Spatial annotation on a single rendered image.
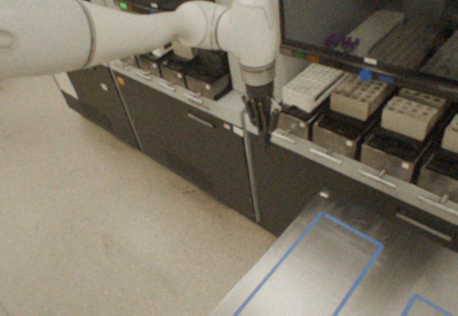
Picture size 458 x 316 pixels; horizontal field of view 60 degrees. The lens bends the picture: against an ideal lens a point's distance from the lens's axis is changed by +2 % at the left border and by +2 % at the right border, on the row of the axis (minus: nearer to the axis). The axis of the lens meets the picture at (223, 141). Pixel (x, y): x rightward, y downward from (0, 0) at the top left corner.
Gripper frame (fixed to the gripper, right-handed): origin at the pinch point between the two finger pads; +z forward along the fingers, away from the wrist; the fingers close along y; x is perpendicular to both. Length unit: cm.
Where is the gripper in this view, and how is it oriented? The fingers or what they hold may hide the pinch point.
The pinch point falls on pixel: (265, 138)
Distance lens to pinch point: 114.5
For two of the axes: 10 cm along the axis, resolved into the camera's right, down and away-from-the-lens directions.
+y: -7.3, -3.6, 5.8
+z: 1.5, 7.5, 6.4
